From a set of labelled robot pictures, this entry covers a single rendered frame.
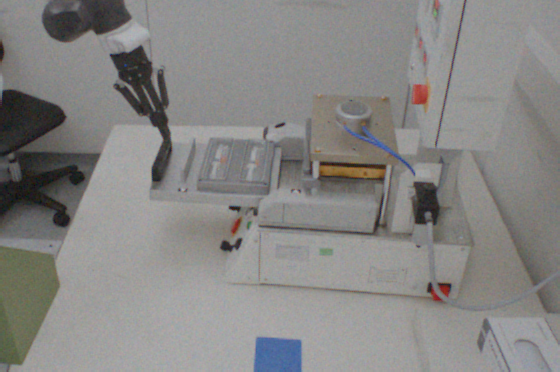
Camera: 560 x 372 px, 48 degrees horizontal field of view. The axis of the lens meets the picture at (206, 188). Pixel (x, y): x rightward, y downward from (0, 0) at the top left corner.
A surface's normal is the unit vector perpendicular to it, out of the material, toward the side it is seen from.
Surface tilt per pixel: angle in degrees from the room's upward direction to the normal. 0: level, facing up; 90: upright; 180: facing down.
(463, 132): 90
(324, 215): 90
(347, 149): 0
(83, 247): 0
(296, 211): 90
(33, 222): 0
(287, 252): 90
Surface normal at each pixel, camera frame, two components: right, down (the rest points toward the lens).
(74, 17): -0.11, 0.54
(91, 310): -0.04, -0.82
